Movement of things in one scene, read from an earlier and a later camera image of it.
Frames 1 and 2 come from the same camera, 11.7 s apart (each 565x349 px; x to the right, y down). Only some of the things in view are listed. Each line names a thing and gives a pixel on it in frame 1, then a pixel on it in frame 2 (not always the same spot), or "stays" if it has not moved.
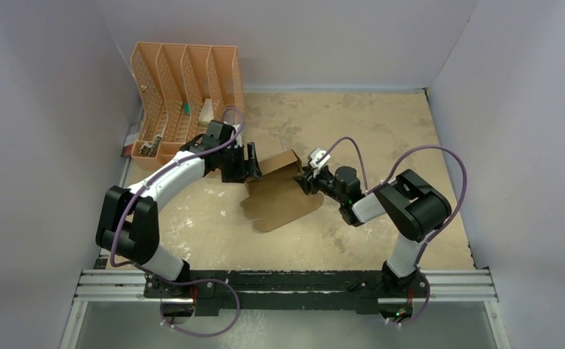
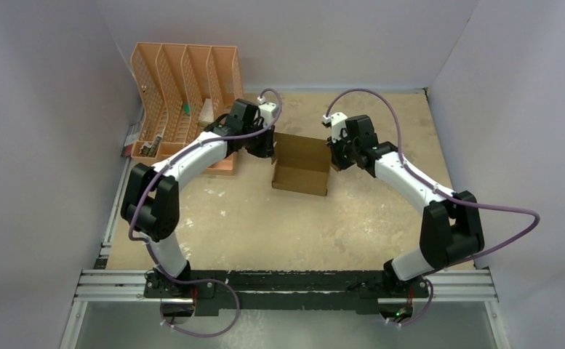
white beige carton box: (206, 115) stays
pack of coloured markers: (131, 139) stays
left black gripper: (237, 176) to (267, 150)
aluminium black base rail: (288, 290) stays
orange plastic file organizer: (184, 87) stays
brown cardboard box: (277, 197) to (302, 164)
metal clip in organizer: (150, 150) stays
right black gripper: (313, 179) to (337, 154)
